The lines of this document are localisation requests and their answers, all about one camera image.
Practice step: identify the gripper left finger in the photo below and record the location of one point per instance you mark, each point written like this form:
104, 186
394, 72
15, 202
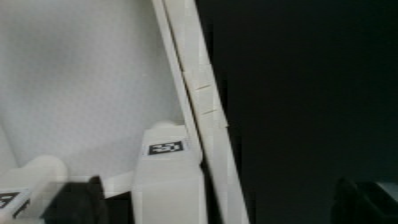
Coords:
79, 206

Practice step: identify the white U-shaped fence frame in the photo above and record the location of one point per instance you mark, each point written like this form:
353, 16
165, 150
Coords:
211, 117

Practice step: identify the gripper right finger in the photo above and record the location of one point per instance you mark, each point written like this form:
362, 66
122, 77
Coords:
365, 203

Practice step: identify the white desk leg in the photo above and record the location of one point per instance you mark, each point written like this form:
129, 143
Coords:
30, 187
168, 187

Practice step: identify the white desk top panel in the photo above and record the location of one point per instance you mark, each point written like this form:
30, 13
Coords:
88, 89

